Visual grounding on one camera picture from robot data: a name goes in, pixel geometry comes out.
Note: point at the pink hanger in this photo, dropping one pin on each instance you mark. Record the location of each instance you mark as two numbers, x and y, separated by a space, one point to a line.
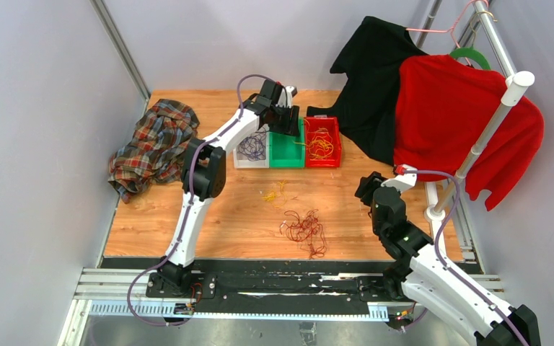
427 26

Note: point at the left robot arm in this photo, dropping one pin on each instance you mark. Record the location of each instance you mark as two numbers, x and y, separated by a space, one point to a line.
204 172

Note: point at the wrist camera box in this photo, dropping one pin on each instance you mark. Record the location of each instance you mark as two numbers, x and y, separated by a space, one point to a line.
405 178
286 98

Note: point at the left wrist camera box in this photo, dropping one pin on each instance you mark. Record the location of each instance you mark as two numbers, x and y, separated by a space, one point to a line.
286 98

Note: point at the red sweater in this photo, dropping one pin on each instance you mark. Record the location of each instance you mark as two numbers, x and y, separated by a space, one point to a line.
444 106

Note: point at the aluminium frame post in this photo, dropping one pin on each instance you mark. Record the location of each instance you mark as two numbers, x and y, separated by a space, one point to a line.
101 9

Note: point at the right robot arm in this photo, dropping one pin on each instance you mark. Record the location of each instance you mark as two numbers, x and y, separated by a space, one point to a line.
424 274

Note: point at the green hanger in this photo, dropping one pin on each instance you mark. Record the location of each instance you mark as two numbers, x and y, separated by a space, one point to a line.
471 54

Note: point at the red plastic bin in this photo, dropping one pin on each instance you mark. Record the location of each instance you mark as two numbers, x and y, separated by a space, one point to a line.
322 142

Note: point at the black shirt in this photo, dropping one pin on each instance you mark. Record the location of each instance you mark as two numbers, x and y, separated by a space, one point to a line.
365 107

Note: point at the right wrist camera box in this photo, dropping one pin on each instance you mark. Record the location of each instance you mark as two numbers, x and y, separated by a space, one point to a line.
405 178

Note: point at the green plastic bin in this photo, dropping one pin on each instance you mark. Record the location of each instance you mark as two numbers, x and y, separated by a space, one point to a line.
287 151

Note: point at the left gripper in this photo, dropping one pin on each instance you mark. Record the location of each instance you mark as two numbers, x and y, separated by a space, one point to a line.
291 125

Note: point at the plaid flannel shirt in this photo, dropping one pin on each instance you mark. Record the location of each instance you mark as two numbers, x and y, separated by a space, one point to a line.
155 153

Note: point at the white plastic bin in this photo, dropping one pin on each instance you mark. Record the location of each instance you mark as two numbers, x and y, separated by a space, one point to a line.
253 151

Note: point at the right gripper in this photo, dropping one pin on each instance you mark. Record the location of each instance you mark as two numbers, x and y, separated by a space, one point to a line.
368 187

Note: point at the white clothes rack pole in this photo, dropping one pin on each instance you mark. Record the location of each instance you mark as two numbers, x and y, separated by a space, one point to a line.
516 86

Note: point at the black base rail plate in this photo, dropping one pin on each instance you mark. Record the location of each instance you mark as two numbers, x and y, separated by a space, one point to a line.
305 287

